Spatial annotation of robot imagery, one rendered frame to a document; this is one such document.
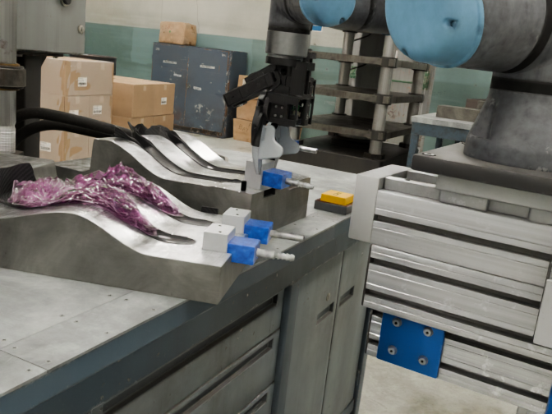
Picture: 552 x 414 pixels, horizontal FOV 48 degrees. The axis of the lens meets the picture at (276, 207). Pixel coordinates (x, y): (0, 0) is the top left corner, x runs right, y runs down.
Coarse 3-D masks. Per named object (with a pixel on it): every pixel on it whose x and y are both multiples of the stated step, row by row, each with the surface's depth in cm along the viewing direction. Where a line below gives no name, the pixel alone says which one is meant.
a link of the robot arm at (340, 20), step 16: (288, 0) 102; (304, 0) 97; (320, 0) 94; (336, 0) 95; (352, 0) 96; (368, 0) 99; (304, 16) 99; (320, 16) 95; (336, 16) 96; (352, 16) 100
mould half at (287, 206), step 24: (96, 144) 126; (120, 144) 124; (168, 144) 135; (192, 144) 142; (72, 168) 130; (96, 168) 127; (144, 168) 121; (192, 168) 131; (240, 168) 137; (168, 192) 120; (192, 192) 117; (216, 192) 115; (240, 192) 112; (288, 192) 125; (264, 216) 118; (288, 216) 128
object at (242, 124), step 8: (240, 80) 797; (248, 104) 799; (240, 112) 806; (248, 112) 801; (240, 120) 806; (248, 120) 801; (240, 128) 809; (248, 128) 803; (240, 136) 810; (248, 136) 804
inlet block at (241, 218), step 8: (232, 208) 103; (224, 216) 99; (232, 216) 99; (240, 216) 99; (248, 216) 102; (224, 224) 99; (232, 224) 99; (240, 224) 99; (248, 224) 99; (256, 224) 100; (264, 224) 100; (272, 224) 102; (240, 232) 99; (248, 232) 99; (256, 232) 99; (264, 232) 99; (272, 232) 100; (280, 232) 100; (288, 232) 100; (264, 240) 99; (296, 240) 100
